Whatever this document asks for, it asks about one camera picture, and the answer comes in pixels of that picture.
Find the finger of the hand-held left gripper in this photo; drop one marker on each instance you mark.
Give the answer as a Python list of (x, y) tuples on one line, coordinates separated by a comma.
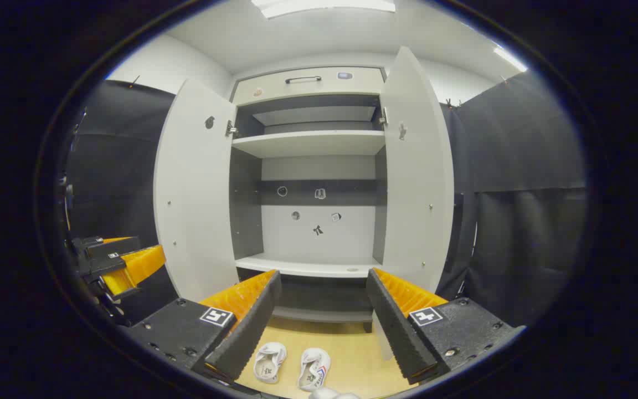
[(130, 269), (117, 248)]

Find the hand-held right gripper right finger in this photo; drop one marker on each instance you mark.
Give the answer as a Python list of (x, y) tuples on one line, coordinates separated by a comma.
[(396, 332)]

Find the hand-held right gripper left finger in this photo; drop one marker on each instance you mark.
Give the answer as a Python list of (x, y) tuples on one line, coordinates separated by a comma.
[(247, 332)]

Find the white canvas shoe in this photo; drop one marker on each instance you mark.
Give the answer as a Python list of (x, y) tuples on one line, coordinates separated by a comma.
[(312, 368), (269, 363)]

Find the grey cabinet door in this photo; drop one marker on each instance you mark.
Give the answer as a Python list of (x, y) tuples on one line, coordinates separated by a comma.
[(416, 183), (197, 194)]

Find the grey shoe cabinet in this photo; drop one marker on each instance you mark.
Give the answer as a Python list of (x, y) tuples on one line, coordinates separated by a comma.
[(308, 144)]

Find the metal door hinge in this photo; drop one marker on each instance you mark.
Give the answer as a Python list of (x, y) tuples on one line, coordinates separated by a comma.
[(231, 129), (383, 116)]

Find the grey cabinet drawer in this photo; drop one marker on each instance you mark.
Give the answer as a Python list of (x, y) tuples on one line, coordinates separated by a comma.
[(308, 86)]

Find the black backdrop cloth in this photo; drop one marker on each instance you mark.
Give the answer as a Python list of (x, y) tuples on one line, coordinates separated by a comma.
[(518, 233), (114, 183)]

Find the black cloth clip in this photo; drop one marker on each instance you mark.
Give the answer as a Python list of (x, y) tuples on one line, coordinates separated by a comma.
[(134, 82), (451, 103)]

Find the ceiling light panel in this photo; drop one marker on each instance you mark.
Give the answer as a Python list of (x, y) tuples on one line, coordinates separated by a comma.
[(510, 59), (324, 5)]

